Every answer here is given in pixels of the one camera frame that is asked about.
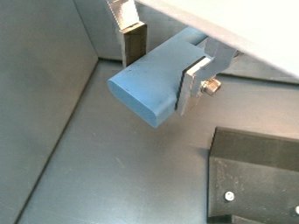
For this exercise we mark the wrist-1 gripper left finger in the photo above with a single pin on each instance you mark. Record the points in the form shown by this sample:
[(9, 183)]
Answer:
[(131, 29)]

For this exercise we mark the black curved regrasp fixture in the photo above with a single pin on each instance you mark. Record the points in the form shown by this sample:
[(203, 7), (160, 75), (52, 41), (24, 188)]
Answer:
[(252, 178)]

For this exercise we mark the light blue square-circle object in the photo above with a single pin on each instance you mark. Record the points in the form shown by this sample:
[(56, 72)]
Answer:
[(147, 85)]

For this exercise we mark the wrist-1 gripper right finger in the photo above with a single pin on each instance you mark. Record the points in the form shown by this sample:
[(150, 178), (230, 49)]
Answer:
[(198, 77)]

